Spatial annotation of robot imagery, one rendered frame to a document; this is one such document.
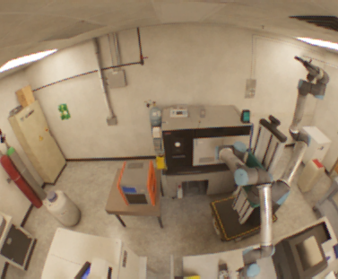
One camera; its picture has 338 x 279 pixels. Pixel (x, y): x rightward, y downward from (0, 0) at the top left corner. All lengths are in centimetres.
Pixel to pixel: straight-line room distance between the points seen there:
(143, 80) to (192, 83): 87
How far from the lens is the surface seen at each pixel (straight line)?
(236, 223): 238
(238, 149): 161
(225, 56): 295
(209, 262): 154
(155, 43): 278
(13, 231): 324
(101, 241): 113
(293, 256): 149
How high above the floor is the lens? 240
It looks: 34 degrees down
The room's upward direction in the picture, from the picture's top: 6 degrees counter-clockwise
